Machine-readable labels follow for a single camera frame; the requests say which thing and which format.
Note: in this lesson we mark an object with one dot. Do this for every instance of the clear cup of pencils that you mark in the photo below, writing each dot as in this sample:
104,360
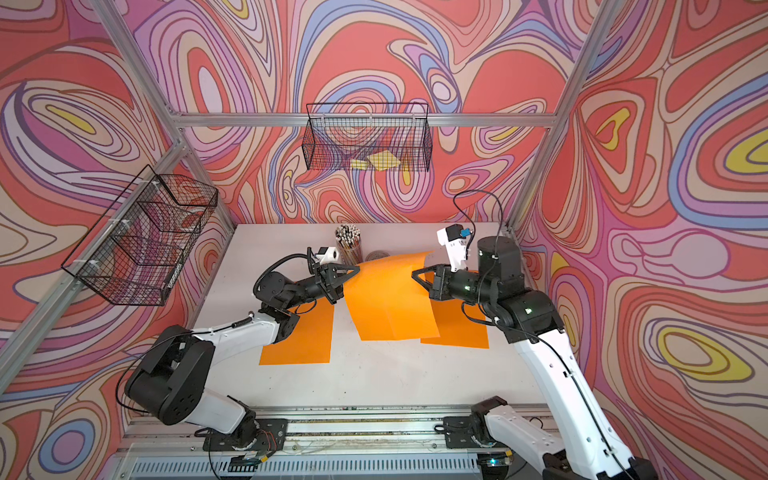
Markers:
348,237

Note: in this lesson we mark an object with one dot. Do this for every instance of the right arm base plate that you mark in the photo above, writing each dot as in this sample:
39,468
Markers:
460,432

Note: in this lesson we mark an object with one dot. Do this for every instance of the black wire basket back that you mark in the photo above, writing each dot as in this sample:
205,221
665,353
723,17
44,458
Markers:
336,132

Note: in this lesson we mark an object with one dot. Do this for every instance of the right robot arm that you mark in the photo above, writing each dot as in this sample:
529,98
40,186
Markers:
588,446

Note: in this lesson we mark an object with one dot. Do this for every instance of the clear tape roll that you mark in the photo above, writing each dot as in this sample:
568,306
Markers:
376,255

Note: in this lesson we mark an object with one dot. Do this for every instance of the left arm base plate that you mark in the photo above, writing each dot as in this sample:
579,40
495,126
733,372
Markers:
259,434

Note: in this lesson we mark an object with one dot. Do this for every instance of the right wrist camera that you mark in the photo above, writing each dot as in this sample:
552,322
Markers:
455,239

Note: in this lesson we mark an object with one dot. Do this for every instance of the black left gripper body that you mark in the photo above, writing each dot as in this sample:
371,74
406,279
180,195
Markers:
320,276

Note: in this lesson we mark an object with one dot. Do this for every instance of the yellow sticky notes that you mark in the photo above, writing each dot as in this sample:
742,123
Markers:
378,161

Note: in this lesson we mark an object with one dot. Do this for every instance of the black wire basket left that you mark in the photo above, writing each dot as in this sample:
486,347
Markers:
143,239

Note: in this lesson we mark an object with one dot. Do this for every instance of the orange paper sheet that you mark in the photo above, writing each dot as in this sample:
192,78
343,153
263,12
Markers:
386,304
455,329
310,342

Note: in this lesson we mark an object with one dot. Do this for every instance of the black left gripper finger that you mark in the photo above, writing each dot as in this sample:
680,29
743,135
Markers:
336,292
341,270

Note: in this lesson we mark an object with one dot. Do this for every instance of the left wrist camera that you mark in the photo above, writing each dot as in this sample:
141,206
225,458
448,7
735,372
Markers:
327,255

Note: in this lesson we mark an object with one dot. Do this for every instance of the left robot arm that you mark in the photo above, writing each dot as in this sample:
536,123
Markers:
170,380

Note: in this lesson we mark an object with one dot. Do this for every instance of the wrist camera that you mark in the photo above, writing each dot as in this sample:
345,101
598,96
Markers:
327,255
455,239

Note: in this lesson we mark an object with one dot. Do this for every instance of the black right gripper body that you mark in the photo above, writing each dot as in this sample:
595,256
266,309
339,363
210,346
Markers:
462,285

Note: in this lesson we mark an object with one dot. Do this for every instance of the black wire basket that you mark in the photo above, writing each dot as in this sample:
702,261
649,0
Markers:
143,239
336,132

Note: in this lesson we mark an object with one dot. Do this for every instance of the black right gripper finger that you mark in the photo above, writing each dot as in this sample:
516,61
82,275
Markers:
426,281
425,272

